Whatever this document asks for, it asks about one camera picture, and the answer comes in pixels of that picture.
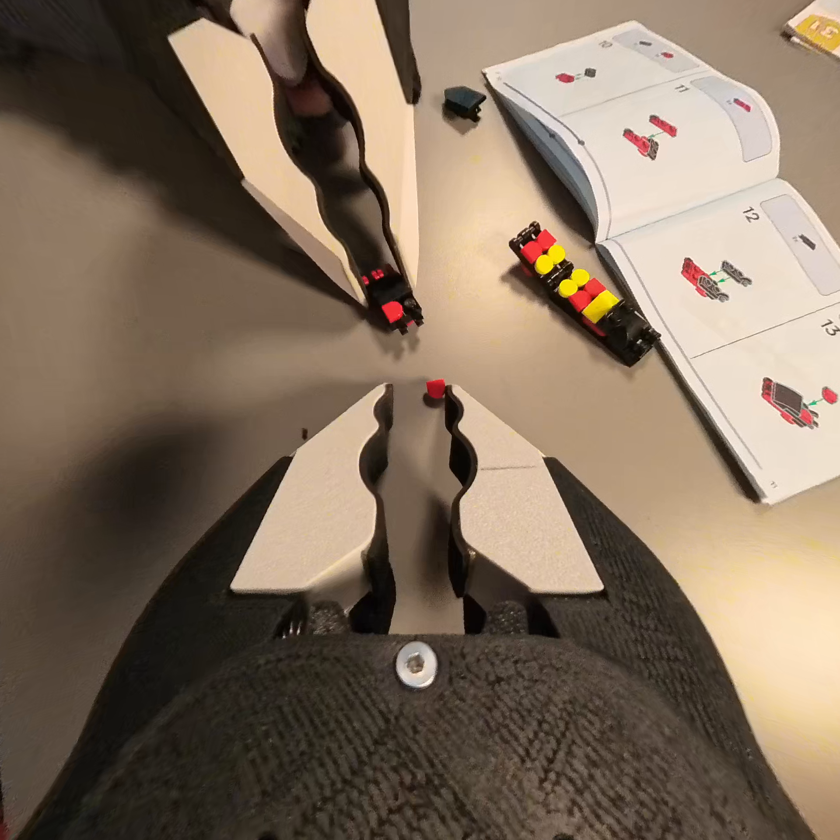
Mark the red black lego clip assembly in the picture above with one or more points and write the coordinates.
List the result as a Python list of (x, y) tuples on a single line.
[(392, 310)]

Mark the open instruction booklet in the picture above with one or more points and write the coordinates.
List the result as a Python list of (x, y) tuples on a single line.
[(689, 197)]

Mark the person's left hand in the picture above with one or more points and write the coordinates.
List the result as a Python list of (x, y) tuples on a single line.
[(308, 98)]

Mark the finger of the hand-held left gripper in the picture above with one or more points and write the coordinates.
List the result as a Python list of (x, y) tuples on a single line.
[(380, 144), (243, 111)]

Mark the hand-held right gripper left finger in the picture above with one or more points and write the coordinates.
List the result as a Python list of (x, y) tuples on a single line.
[(308, 525)]

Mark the closed booklet with colourful cover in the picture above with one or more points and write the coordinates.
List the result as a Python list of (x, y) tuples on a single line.
[(817, 26)]

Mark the small red lego piece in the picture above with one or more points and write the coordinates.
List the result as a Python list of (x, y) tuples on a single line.
[(435, 388)]

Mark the small black object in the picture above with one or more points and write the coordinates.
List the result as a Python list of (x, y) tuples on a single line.
[(464, 100)]

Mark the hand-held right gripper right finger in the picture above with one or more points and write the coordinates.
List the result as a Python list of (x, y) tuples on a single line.
[(525, 525)]

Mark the long black red yellow lego assembly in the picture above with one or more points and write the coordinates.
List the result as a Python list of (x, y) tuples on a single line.
[(577, 289)]

